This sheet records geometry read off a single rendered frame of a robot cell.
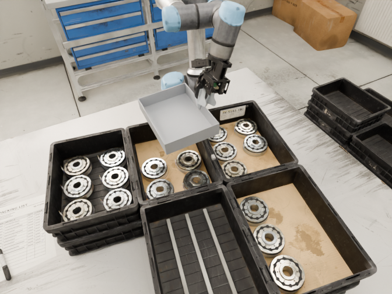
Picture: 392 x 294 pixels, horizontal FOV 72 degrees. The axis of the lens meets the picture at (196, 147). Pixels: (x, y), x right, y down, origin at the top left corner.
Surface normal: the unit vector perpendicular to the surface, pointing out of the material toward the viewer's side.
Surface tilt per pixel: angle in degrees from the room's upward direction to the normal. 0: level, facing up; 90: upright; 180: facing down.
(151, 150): 0
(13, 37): 90
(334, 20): 89
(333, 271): 0
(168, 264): 0
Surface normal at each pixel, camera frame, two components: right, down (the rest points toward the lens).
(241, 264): -0.02, -0.68
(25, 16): 0.44, 0.65
